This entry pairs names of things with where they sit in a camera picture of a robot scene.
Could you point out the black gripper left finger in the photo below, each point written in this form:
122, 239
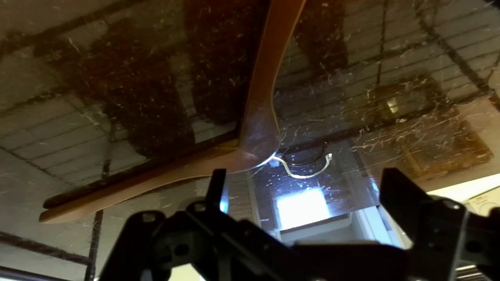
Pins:
208, 244

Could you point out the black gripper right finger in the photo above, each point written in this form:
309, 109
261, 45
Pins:
447, 244

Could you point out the black metal shoe rack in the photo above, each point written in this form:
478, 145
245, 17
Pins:
95, 250

